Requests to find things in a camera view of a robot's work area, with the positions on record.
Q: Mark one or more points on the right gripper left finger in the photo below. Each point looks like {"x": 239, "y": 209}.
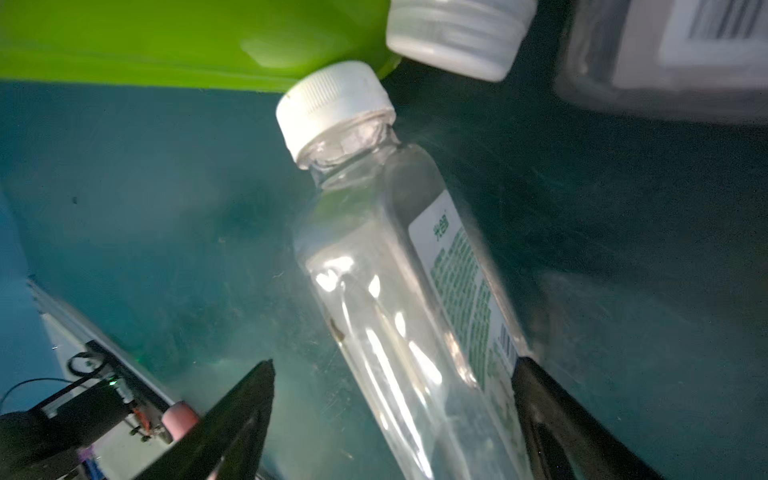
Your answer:
{"x": 229, "y": 440}

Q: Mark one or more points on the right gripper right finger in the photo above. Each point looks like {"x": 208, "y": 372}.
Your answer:
{"x": 563, "y": 440}

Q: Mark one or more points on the clear square bottle white cap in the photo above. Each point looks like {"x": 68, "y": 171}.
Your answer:
{"x": 400, "y": 282}

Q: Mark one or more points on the purple text label bottle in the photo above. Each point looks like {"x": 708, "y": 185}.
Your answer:
{"x": 700, "y": 61}

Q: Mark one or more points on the tall red white label bottle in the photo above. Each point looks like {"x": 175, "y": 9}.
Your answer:
{"x": 472, "y": 38}

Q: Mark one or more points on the green bin with black liner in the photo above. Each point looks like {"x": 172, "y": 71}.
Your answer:
{"x": 262, "y": 46}

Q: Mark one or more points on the purple shovel pink handle front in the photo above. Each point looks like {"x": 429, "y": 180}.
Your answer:
{"x": 179, "y": 419}

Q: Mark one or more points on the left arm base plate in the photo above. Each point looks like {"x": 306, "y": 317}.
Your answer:
{"x": 34, "y": 446}

